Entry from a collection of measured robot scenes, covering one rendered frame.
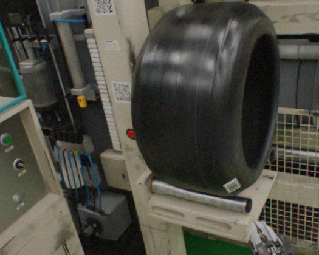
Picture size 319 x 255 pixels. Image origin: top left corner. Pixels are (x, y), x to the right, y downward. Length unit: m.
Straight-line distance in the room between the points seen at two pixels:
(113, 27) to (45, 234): 0.73
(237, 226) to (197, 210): 0.14
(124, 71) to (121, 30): 0.14
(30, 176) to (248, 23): 0.85
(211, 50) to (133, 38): 0.33
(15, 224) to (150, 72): 0.70
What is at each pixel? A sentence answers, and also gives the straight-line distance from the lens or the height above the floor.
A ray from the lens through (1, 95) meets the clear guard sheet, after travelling 1.20.
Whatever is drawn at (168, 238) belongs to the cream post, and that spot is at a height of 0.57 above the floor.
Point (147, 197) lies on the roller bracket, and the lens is 1.29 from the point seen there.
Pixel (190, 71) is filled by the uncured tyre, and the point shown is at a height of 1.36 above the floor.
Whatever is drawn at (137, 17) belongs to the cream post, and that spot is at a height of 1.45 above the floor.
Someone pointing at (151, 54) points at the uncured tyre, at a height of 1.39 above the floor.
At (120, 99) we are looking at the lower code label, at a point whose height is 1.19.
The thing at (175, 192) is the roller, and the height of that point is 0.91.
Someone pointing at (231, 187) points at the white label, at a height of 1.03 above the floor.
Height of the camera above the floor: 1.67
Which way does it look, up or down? 28 degrees down
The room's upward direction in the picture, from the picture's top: 10 degrees counter-clockwise
